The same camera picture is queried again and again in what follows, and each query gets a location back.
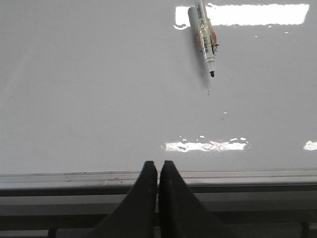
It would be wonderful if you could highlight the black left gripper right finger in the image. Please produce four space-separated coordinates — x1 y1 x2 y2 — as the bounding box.
158 161 238 238

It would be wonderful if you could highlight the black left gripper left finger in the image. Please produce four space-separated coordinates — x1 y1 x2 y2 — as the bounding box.
86 161 158 238

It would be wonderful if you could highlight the white taped whiteboard marker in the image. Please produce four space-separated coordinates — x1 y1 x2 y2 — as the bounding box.
188 0 219 77

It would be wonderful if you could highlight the white whiteboard with aluminium frame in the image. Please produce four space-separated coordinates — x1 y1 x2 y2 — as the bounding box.
0 0 317 191

